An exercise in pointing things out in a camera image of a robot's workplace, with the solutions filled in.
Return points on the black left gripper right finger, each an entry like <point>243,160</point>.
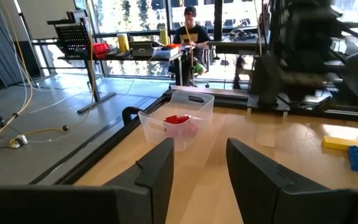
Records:
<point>259,193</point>

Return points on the person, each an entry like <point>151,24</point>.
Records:
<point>191,34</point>

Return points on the black work desk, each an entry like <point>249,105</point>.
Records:
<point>92,77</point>

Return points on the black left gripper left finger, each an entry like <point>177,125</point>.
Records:
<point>154,186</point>

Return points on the small red toy block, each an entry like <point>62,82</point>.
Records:
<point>191,130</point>

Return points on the long red toy block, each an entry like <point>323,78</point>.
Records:
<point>177,119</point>

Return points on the long yellow toy block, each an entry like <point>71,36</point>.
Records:
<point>340,143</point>

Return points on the black curved frame bracket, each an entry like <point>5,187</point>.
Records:
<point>127,113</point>

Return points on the yellow canister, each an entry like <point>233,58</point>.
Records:
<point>123,43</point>

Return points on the grey metal box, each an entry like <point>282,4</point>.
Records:
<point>141,49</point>

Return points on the white power adapter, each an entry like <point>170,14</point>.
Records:
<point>20,139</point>

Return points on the green cloth bundle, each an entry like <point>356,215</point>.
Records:
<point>200,69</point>

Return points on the clear plastic bin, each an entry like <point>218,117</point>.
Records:
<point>197,102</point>

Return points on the black perforated panel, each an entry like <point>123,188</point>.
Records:
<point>73,37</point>

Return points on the yellow green bottle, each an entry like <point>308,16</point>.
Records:
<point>164,35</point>

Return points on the small red parts bin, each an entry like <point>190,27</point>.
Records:
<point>100,49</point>

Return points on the black side desk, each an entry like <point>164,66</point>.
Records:
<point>235,46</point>

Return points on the white box with orange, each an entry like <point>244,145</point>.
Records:
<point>166,51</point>

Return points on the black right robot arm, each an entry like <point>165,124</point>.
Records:
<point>303,46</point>

